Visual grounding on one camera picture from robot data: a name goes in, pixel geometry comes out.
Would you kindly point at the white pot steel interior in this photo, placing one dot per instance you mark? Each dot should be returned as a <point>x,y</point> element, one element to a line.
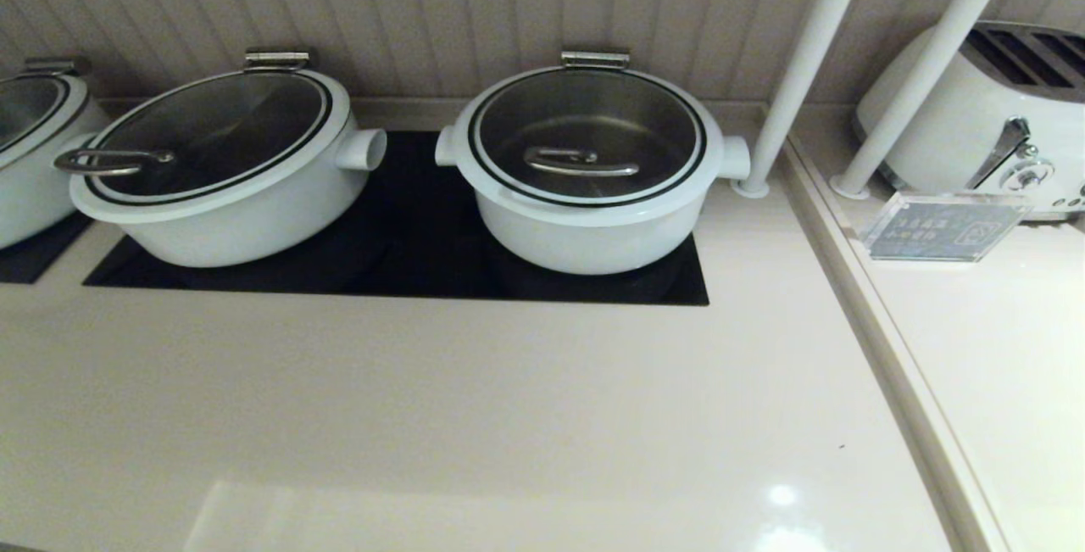
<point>585,242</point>
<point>246,230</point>
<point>34,204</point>

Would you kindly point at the large black induction cooktop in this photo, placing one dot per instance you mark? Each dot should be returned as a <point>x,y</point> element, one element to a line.
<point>407,221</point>

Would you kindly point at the white support pole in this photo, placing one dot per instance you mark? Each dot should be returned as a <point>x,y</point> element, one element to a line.
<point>805,52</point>
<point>924,69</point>

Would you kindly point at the clear acrylic sign holder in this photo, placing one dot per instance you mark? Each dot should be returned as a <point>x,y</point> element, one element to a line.
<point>949,225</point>

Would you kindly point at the white retro toaster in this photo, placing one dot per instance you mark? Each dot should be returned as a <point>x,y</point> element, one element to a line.
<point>949,136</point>

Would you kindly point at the small black induction cooktop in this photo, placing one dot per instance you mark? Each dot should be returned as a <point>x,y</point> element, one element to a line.
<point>34,259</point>

